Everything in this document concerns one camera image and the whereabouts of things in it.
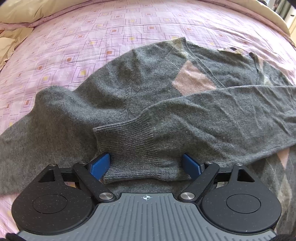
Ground beige duvet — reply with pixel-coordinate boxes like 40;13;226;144
1;0;81;24

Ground grey argyle sweater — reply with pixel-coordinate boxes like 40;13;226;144
1;38;295;234

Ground pink patterned bed sheet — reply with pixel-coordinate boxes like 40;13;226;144
0;0;296;235

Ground cream pillow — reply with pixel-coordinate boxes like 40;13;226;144
0;28;33;70

